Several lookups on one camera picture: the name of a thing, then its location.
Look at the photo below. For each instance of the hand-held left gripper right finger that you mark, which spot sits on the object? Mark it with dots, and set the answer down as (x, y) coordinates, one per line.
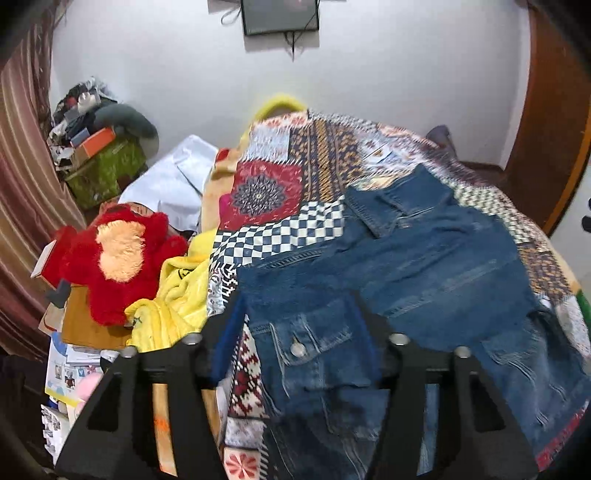
(378, 323)

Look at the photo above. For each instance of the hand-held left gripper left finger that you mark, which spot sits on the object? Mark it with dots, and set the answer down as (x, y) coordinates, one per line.
(226, 350)

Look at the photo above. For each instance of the blue denim jacket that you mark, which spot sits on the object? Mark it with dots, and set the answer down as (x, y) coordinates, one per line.
(438, 277)

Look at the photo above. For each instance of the yellow blanket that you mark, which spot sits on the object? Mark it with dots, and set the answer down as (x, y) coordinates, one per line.
(180, 295)

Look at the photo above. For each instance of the red plush toy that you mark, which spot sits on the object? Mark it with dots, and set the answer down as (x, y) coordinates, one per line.
(115, 267)

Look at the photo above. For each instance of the brown wooden board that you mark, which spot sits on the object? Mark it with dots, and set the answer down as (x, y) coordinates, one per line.
(87, 323)

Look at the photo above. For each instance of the patchwork printed bed cover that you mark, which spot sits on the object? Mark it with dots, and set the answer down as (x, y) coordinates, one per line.
(314, 184)

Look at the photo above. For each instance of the pile of papers and booklets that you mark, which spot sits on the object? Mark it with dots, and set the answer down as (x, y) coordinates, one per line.
(69, 374)

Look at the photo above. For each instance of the grey box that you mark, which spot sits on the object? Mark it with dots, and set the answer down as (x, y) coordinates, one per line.
(60, 293)

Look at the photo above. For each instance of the white cloth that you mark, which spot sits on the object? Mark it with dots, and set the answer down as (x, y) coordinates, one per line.
(175, 180)

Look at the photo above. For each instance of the dark grey bag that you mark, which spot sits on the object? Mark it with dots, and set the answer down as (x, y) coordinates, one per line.
(441, 136)

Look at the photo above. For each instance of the red box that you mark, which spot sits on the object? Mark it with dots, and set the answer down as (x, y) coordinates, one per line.
(46, 258)

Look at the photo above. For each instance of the white sliding door with hearts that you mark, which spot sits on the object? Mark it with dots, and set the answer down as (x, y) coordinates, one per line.
(572, 254)

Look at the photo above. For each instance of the green patterned box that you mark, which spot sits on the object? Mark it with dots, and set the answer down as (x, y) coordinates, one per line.
(104, 173)

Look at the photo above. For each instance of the yellow plush pillow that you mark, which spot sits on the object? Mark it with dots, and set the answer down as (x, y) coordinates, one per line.
(277, 104)

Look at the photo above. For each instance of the orange shoe box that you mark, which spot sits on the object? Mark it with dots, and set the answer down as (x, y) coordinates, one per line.
(94, 141)

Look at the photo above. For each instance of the striped brown curtain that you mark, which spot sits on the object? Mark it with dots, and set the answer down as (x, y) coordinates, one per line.
(23, 184)

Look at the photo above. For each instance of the wooden wardrobe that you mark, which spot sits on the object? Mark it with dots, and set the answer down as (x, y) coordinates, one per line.
(570, 138)

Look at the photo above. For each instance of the small black wall monitor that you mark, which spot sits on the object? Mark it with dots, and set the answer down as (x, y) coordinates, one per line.
(279, 16)

